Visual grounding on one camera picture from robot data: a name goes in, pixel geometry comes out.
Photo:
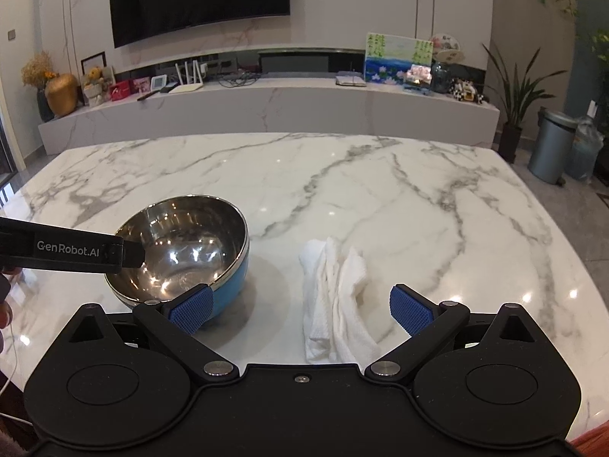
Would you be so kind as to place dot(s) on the lotus painting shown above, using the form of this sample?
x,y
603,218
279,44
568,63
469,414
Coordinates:
x,y
388,57

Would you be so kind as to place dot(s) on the black picture frame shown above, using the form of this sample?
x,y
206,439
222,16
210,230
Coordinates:
x,y
93,61

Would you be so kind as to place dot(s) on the person's left hand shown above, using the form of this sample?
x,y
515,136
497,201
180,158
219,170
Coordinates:
x,y
14,271

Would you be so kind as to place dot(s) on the grey trash can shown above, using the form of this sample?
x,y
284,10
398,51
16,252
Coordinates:
x,y
552,147

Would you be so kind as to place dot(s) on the white cloth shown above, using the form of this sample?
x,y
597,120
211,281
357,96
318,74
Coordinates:
x,y
333,295

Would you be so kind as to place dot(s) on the teddy bear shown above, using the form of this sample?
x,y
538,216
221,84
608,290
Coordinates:
x,y
93,81

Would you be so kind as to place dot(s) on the steel bowl with blue outside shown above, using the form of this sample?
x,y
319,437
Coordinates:
x,y
190,233

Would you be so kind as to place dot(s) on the gold vase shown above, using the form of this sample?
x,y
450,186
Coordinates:
x,y
62,95

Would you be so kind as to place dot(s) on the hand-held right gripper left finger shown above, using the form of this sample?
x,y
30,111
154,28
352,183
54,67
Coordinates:
x,y
192,307

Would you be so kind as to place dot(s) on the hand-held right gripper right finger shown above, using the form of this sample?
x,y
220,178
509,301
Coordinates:
x,y
409,309

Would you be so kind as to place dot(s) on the red box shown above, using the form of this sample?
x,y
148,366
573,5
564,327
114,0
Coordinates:
x,y
121,91

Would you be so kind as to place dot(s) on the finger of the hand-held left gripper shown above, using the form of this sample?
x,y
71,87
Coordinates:
x,y
133,253

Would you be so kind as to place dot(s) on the black and white toy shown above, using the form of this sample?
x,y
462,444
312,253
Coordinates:
x,y
468,91

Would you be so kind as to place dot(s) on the dried flowers in dark vase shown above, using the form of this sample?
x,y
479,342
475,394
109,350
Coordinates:
x,y
38,69

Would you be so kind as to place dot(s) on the marble television console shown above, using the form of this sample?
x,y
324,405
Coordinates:
x,y
285,104

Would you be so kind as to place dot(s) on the white desk clock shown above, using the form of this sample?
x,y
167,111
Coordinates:
x,y
159,82

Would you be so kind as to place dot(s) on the bagged water bottle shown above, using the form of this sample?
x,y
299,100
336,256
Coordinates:
x,y
586,150

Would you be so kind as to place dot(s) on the black media box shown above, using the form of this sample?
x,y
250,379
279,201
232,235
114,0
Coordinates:
x,y
292,62

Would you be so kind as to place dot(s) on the blue glass jar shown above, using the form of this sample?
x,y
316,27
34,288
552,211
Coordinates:
x,y
445,78

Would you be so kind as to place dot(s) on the white router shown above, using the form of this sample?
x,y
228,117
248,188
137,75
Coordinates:
x,y
186,87

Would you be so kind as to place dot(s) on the black brush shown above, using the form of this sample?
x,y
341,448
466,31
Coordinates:
x,y
147,95

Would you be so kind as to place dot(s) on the pink card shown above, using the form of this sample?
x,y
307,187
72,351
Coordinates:
x,y
142,85

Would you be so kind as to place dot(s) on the round paper fan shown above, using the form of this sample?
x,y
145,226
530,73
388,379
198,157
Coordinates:
x,y
447,47

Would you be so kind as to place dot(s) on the green leafy plant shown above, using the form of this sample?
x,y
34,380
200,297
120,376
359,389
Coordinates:
x,y
600,43

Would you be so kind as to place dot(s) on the shiny photo frame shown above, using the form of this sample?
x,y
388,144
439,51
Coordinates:
x,y
418,75

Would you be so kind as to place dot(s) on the potted long-leaf plant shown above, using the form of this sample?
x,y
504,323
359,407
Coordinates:
x,y
509,138

